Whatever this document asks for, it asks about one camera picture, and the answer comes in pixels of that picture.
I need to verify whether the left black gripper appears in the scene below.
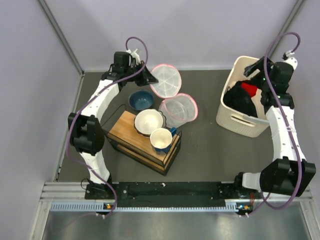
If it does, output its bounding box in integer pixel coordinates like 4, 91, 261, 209
124, 60, 158, 87

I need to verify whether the red and black bra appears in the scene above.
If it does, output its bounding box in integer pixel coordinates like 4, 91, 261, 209
223, 80, 258, 118

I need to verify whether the white mesh laundry bag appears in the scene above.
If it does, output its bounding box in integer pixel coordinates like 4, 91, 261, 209
150, 64, 199, 128

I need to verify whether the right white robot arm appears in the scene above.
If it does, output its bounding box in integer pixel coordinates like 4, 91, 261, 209
233, 57, 316, 198

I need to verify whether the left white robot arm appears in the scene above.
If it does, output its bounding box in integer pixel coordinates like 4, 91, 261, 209
68, 49, 158, 200

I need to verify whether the cream plastic laundry basket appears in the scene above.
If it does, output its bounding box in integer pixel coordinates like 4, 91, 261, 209
216, 55, 269, 138

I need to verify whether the blue ceramic bowl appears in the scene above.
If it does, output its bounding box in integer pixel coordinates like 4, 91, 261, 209
128, 90, 154, 111

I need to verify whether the white scalloped bowl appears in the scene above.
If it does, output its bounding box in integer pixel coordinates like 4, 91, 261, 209
133, 109, 167, 137

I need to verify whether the white and blue cup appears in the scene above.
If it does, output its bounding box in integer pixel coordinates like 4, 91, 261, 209
149, 127, 177, 154

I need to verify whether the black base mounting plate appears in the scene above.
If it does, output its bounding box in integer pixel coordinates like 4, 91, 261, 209
84, 181, 266, 208

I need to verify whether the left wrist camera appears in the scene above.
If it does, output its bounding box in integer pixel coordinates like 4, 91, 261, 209
126, 48, 141, 61

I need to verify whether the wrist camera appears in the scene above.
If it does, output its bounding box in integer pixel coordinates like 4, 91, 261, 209
126, 48, 141, 61
282, 50, 298, 71

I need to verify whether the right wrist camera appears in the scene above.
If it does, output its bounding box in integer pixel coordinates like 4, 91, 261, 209
282, 50, 298, 71

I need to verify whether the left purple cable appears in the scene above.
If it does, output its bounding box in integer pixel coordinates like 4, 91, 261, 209
65, 36, 150, 218

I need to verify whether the purple cable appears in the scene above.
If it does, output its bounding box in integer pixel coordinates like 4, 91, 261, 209
65, 36, 150, 218
246, 31, 303, 217

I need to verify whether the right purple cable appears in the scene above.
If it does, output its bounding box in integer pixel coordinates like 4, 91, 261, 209
246, 31, 303, 217

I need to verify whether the wooden wire-frame shelf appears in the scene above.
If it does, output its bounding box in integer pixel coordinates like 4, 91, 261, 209
104, 110, 182, 176

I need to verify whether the grey slotted cable duct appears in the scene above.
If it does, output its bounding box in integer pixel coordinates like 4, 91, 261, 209
50, 201, 241, 213

